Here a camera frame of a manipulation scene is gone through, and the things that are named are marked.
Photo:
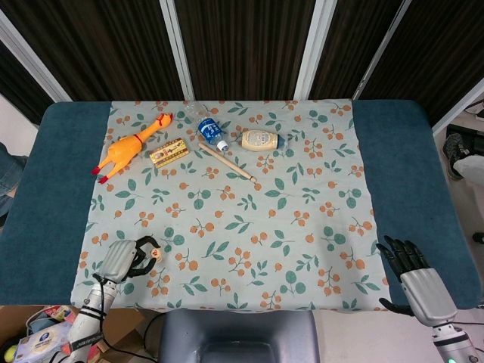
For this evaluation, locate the gold patterned card box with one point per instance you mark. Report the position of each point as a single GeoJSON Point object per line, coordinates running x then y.
{"type": "Point", "coordinates": [169, 153]}

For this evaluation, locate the cream mayonnaise squeeze bottle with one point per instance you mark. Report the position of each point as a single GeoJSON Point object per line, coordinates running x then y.
{"type": "Point", "coordinates": [261, 140]}

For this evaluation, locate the brown cardboard box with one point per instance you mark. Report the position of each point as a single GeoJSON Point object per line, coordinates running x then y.
{"type": "Point", "coordinates": [128, 325]}

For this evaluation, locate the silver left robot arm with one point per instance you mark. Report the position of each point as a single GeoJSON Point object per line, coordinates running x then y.
{"type": "Point", "coordinates": [89, 321]}

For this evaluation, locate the white trouser leg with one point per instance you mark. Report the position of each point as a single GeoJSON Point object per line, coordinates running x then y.
{"type": "Point", "coordinates": [470, 166]}

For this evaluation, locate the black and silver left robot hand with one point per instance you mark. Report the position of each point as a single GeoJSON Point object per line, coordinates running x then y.
{"type": "Point", "coordinates": [117, 262]}

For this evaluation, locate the tapered wooden stick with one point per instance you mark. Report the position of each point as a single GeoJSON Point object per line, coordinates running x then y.
{"type": "Point", "coordinates": [227, 162]}

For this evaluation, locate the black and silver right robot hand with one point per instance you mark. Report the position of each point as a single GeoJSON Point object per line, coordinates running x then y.
{"type": "Point", "coordinates": [429, 293]}

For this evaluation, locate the white wet wipes pack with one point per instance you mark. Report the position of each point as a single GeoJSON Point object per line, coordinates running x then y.
{"type": "Point", "coordinates": [41, 338]}

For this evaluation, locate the dark folding screen white frames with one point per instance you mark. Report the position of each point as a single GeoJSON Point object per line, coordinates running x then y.
{"type": "Point", "coordinates": [246, 45]}

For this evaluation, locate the blue jeans leg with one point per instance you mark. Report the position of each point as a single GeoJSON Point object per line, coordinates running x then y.
{"type": "Point", "coordinates": [9, 177]}

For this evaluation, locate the floral printed tablecloth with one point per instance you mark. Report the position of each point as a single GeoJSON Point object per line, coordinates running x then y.
{"type": "Point", "coordinates": [246, 234]}

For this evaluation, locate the black sneaker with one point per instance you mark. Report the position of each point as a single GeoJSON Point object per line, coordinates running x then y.
{"type": "Point", "coordinates": [455, 155]}

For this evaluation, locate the orange rubber chicken toy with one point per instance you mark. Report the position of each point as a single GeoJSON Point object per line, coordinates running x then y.
{"type": "Point", "coordinates": [123, 149]}

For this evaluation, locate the teal table cover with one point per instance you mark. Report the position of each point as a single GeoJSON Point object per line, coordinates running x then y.
{"type": "Point", "coordinates": [45, 170]}

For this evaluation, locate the grey robot torso housing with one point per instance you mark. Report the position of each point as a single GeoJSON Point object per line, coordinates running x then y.
{"type": "Point", "coordinates": [238, 336]}

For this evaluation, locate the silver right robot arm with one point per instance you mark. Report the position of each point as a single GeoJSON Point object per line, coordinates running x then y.
{"type": "Point", "coordinates": [452, 342]}

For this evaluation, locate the yellow tennis ball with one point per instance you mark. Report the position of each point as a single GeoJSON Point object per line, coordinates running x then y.
{"type": "Point", "coordinates": [10, 354]}

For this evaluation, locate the clear water bottle blue label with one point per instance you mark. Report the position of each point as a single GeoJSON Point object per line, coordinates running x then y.
{"type": "Point", "coordinates": [209, 130]}

